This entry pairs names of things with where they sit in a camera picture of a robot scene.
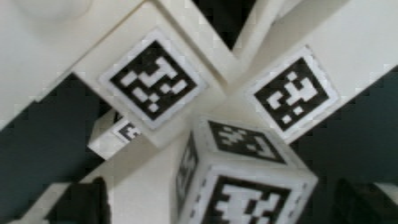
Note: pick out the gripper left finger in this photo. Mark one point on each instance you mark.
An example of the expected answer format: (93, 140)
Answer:
(72, 204)

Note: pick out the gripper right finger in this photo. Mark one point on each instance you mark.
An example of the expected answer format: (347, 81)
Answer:
(363, 205)

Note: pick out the white tagged cube part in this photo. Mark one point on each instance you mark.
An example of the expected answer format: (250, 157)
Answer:
(242, 182)

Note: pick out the white chair back frame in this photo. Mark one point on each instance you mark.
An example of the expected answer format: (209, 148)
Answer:
(138, 46)

